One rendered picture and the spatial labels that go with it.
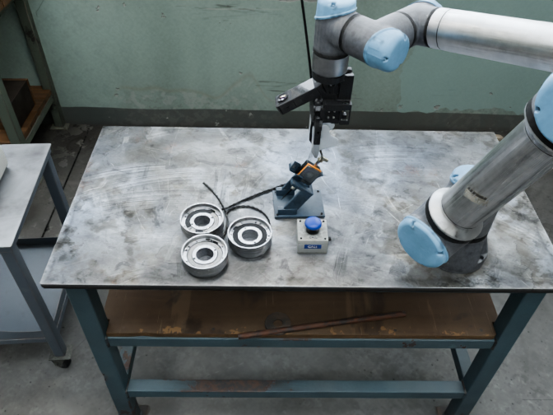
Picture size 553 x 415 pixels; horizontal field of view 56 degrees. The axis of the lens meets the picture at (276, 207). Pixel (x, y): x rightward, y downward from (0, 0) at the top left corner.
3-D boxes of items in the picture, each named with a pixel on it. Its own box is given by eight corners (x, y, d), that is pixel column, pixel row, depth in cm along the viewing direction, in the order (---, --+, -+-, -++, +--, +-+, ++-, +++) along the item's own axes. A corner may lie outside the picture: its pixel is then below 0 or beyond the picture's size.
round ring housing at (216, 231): (206, 251, 122) (205, 240, 119) (172, 233, 126) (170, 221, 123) (233, 225, 129) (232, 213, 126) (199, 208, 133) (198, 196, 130)
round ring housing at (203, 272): (211, 287, 115) (210, 276, 112) (173, 268, 118) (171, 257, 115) (237, 256, 121) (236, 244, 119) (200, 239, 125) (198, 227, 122)
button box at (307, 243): (297, 254, 122) (298, 240, 119) (296, 231, 127) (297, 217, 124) (331, 254, 123) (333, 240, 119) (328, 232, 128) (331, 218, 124)
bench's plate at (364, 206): (41, 289, 116) (39, 284, 114) (104, 131, 159) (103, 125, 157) (571, 294, 118) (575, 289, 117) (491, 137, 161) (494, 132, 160)
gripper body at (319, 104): (348, 128, 114) (355, 79, 106) (309, 128, 113) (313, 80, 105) (343, 109, 119) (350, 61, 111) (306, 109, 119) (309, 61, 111)
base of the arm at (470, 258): (475, 226, 130) (487, 198, 123) (493, 274, 119) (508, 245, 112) (415, 226, 130) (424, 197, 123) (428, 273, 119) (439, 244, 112)
